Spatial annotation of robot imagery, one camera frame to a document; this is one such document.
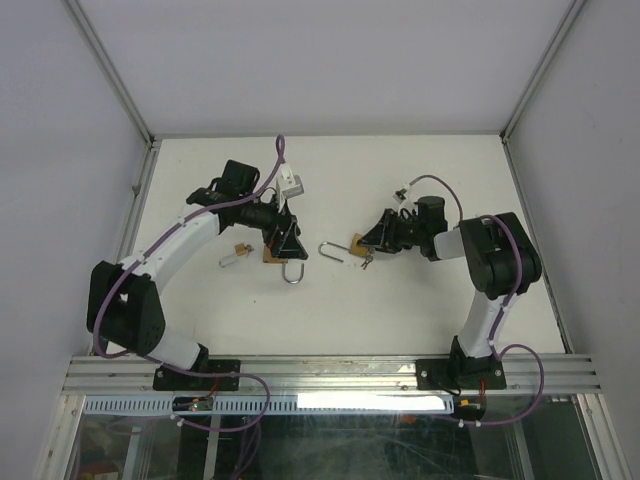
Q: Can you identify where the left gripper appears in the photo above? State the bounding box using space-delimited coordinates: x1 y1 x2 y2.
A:
240 191 309 259

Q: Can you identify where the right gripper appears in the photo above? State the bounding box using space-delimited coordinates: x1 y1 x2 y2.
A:
356 207 425 253

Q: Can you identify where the medium brass padlock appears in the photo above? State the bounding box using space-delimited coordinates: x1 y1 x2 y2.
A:
262 247 305 285

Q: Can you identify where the tall brass padlock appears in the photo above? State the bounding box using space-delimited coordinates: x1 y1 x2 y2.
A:
318 233 369 263

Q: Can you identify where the small brass padlock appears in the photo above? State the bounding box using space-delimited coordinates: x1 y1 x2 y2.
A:
218 243 253 268

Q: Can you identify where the silver key set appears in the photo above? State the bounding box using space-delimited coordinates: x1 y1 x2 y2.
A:
361 250 374 270

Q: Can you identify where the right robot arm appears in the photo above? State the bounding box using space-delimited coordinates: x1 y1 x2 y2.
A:
357 196 542 394

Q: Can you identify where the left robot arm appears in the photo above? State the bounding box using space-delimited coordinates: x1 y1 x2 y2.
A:
87 160 308 389

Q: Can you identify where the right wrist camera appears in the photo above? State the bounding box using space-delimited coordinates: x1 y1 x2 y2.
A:
393 183 416 213

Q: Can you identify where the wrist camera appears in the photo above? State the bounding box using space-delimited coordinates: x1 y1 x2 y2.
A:
393 183 416 213
276 164 304 211

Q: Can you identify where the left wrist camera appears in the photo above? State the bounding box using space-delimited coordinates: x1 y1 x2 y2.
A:
276 164 304 211

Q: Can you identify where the aluminium mounting rail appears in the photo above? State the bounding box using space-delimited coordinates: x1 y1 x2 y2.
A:
62 352 601 396

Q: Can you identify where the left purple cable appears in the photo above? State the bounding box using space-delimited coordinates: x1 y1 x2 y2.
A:
91 133 289 480

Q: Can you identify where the purple cable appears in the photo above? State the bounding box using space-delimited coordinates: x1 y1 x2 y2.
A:
402 174 546 429
91 133 289 480

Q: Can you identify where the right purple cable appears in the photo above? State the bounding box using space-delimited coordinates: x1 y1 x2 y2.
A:
402 174 546 429

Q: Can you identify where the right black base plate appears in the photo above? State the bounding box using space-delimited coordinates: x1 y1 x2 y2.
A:
415 356 507 393

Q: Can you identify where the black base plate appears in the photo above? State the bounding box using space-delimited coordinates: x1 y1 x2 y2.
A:
415 356 507 393
152 358 241 392

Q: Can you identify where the white slotted cable duct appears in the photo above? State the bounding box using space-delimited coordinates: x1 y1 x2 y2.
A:
84 392 454 417

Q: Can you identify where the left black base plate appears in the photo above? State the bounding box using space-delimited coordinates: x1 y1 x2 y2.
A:
152 358 241 392

